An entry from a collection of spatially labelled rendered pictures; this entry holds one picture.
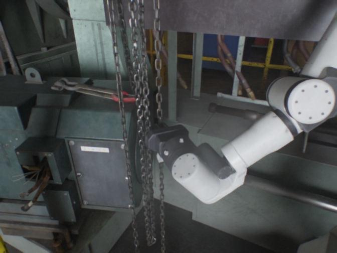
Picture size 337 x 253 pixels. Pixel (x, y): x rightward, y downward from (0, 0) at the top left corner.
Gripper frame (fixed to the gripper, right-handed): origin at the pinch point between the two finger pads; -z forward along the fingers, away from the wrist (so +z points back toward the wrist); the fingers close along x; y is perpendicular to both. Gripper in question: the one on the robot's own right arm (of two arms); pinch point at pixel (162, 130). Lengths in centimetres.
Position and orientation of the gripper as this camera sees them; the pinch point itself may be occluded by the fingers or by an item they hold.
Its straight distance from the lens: 74.0
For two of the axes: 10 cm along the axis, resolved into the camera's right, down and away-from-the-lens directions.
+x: 9.3, -1.9, 3.2
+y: -0.1, -8.7, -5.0
